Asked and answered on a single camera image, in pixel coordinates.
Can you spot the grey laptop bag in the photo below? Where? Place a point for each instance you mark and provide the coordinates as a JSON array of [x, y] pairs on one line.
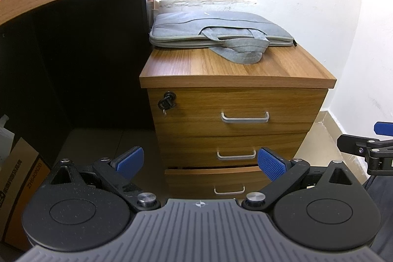
[[196, 27]]

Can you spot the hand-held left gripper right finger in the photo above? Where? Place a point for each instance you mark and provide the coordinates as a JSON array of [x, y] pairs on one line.
[[270, 164]]

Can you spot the wooden drawer cabinet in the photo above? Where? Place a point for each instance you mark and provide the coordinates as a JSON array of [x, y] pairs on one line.
[[233, 65]]

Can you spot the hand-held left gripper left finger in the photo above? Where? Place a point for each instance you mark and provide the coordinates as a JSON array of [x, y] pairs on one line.
[[129, 161]]

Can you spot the black key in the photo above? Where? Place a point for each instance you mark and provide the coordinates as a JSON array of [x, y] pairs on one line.
[[165, 101]]

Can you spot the brown cardboard box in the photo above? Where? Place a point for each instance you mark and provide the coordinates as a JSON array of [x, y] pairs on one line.
[[21, 176]]

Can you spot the person's dark trouser leg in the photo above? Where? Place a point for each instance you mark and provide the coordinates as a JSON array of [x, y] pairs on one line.
[[380, 197]]

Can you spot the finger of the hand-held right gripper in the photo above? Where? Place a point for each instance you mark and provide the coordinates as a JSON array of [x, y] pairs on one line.
[[383, 129], [373, 147]]

